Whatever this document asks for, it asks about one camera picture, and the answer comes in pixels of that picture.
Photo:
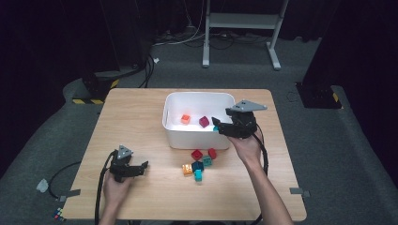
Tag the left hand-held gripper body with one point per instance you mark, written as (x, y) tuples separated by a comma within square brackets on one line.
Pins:
[(122, 170)]

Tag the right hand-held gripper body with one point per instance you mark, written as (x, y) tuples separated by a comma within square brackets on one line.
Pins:
[(242, 126)]

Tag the cyan toy block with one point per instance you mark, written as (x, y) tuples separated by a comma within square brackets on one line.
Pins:
[(198, 176), (215, 128)]

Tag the magenta toy block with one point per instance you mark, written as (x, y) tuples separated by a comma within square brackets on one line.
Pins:
[(204, 121)]

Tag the white plastic bin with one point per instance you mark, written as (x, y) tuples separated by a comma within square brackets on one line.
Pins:
[(200, 139)]

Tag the red toy block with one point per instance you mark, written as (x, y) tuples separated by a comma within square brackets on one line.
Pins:
[(196, 154), (212, 153)]

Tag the teal toy block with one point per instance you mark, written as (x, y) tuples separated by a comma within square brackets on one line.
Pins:
[(207, 161)]

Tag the person's left hand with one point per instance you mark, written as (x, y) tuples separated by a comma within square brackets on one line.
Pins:
[(114, 190)]

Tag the person's right hand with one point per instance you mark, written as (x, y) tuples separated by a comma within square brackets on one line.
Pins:
[(248, 151)]

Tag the yellow orange toy block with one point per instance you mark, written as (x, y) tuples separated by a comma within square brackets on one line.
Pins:
[(187, 169)]

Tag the grey tape strip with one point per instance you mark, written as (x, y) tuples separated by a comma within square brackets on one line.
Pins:
[(70, 193), (299, 191)]

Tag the colourful puzzle cube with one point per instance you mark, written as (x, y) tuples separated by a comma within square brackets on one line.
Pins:
[(58, 214)]

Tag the black yellow striped stand base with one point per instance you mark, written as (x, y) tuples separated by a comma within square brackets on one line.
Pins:
[(97, 90)]

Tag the small white tag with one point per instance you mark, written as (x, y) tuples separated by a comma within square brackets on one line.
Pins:
[(156, 60)]

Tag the white metal stand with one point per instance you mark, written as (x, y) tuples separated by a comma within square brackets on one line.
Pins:
[(242, 20)]

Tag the black curtain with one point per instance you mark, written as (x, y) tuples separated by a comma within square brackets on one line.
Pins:
[(47, 47), (359, 47)]

